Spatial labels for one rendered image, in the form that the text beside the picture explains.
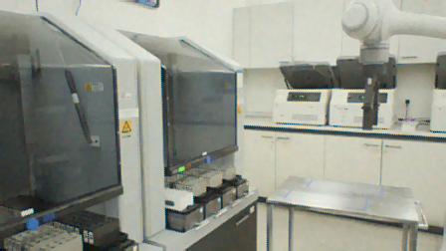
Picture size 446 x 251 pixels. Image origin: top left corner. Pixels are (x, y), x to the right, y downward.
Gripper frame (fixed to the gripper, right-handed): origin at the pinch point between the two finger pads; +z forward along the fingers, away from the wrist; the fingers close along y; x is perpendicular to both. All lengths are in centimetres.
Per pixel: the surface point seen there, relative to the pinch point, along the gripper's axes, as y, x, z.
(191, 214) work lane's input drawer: -12, 66, 40
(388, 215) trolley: 20.2, -5.7, 38.0
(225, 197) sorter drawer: 16, 66, 42
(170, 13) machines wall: 131, 186, -75
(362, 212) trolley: 18.6, 3.6, 38.0
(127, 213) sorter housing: -39, 75, 32
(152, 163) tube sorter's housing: -25, 75, 17
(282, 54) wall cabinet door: 248, 125, -44
